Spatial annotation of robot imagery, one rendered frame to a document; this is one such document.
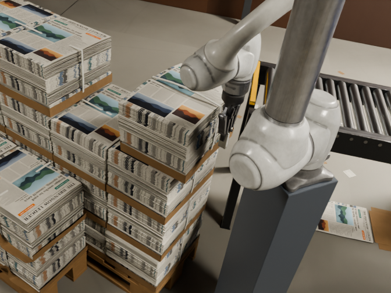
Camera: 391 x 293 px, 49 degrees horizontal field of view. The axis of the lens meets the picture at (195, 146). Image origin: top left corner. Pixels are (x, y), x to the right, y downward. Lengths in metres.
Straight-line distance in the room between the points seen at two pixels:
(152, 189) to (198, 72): 0.59
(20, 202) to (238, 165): 0.97
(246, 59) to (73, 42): 0.82
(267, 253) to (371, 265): 1.23
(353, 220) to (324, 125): 1.65
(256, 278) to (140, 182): 0.54
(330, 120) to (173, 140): 0.50
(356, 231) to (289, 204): 1.46
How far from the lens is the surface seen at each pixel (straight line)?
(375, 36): 5.31
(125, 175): 1.63
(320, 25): 0.94
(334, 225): 2.73
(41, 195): 1.78
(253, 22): 1.11
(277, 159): 1.06
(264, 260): 1.52
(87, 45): 1.80
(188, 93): 1.51
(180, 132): 1.35
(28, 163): 1.93
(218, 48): 1.15
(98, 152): 1.66
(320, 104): 1.21
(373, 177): 3.24
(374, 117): 2.24
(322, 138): 1.22
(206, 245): 2.40
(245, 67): 1.28
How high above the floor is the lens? 1.86
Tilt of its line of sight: 38 degrees down
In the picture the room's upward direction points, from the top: 9 degrees clockwise
